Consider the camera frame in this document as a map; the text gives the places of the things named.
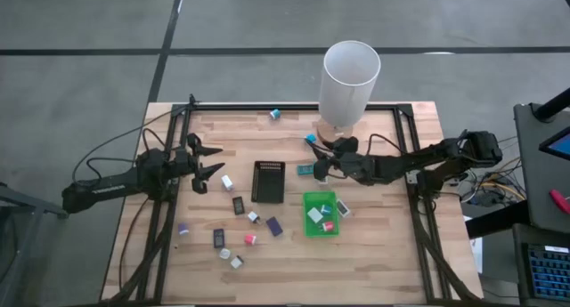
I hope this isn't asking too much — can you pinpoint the grey equipment cart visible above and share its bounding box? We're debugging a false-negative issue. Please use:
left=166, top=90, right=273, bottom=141
left=513, top=101, right=570, bottom=235

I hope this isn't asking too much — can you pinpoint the navy blue flat box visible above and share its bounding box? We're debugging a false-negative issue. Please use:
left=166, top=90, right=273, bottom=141
left=265, top=215, right=284, bottom=238

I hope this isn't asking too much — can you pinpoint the blue screen tablet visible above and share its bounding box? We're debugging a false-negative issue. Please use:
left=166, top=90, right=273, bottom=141
left=538, top=125, right=570, bottom=162

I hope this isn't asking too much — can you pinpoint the black cart beam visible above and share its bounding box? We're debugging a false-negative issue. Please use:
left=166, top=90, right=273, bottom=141
left=465, top=201, right=532, bottom=239

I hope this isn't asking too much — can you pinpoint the white paper sheet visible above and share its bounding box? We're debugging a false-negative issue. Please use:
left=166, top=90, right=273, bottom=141
left=462, top=214, right=485, bottom=275

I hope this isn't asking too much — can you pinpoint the brown cable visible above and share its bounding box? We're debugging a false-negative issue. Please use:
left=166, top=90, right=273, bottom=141
left=118, top=195, right=151, bottom=295

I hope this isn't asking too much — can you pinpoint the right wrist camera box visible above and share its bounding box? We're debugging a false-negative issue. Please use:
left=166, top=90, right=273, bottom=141
left=331, top=136, right=360, bottom=156

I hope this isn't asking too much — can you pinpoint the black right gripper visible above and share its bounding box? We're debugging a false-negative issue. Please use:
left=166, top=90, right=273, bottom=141
left=313, top=151, right=379, bottom=187

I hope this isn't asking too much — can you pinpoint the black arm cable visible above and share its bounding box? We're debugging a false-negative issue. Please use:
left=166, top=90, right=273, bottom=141
left=70, top=102, right=193, bottom=187

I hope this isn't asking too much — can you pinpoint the green plastic basket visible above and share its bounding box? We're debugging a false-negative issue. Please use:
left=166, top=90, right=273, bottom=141
left=302, top=190, right=341, bottom=239

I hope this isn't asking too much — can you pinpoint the black pole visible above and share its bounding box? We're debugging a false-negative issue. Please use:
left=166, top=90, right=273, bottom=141
left=533, top=86, right=570, bottom=122

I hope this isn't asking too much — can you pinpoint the black plastic basket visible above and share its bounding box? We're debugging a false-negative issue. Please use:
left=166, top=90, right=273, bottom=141
left=250, top=159, right=287, bottom=205

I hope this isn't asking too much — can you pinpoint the yellow and black cable bundle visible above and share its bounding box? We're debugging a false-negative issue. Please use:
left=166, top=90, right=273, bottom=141
left=458, top=153, right=529, bottom=209

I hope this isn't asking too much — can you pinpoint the white shade wooden table lamp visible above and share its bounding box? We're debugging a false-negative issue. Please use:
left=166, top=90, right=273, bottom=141
left=315, top=39, right=382, bottom=141

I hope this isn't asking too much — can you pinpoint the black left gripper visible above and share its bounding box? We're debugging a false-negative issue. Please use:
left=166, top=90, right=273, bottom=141
left=171, top=133, right=225, bottom=195

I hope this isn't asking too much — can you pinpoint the black aluminium rig frame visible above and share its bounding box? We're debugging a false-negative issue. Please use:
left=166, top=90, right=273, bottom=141
left=106, top=93, right=485, bottom=306

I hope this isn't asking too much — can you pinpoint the backlit black keyboard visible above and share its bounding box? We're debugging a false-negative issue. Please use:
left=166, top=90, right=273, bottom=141
left=526, top=243, right=570, bottom=302

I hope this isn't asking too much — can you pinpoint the grey metal stand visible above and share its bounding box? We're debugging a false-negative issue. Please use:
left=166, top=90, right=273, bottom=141
left=0, top=182, right=71, bottom=307

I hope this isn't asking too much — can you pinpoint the red handled tool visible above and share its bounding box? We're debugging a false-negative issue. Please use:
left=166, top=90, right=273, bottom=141
left=549, top=189, right=570, bottom=215

